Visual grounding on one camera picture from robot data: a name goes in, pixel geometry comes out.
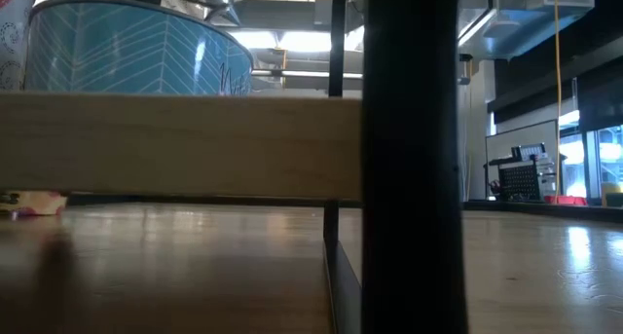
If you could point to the teal chevron nuts can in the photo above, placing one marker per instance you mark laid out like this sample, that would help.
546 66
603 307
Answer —
121 51

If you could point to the wooden shelf board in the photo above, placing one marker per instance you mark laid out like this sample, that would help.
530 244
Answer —
170 149

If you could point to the long tube light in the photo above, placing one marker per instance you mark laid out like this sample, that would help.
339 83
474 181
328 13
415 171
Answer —
302 74

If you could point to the white board panel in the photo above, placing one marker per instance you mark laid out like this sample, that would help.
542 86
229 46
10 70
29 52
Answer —
521 134

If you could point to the black perforated rack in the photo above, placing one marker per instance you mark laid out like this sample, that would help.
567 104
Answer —
521 183

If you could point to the red bin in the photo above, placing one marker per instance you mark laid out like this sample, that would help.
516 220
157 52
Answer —
564 200

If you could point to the window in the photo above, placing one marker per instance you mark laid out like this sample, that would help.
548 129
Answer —
608 154

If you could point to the yellow object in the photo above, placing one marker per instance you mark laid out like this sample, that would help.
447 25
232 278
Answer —
611 188

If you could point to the black shelf side frame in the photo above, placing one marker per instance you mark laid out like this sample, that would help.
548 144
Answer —
414 178

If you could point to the large metal duct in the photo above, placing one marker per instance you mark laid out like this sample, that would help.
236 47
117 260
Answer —
525 12

